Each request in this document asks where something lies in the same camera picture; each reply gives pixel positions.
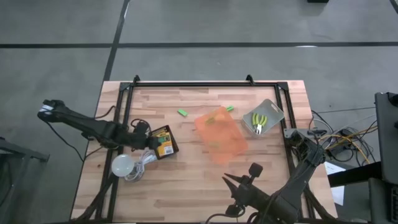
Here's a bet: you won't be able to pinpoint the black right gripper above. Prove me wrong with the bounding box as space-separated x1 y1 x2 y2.
221 162 277 218

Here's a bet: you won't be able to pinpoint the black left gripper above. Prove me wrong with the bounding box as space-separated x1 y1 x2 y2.
130 119 163 151

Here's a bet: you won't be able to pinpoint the white paper sheet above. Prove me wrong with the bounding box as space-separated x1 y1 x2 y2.
323 161 346 206

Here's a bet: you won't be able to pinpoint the tangled floor cables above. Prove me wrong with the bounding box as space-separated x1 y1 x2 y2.
310 107 379 166

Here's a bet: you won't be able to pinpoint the grey plastic bin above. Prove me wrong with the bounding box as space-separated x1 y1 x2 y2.
241 98 285 138

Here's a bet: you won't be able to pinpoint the black slotted plastic basket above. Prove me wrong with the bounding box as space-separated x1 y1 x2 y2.
150 124 180 161

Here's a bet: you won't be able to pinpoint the orange translucent plastic bin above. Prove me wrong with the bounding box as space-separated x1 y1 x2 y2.
194 106 249 166

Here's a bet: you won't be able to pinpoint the black metal frame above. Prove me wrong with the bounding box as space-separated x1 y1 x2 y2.
70 74 336 223

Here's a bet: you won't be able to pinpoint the grey metal bench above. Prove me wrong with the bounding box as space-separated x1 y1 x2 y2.
0 136 50 224

